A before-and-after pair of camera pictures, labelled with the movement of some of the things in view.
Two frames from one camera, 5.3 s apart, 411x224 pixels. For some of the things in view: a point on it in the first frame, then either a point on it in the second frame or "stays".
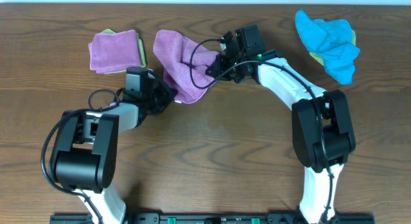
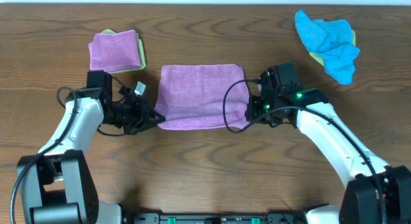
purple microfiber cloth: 185,65 → 191,97
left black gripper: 161,97 → 141,117
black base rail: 210,218 stays
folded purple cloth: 112,52 stays
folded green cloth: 140,47 stays
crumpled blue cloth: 332,40 stays
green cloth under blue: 320,58 stays
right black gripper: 219,64 → 253,112
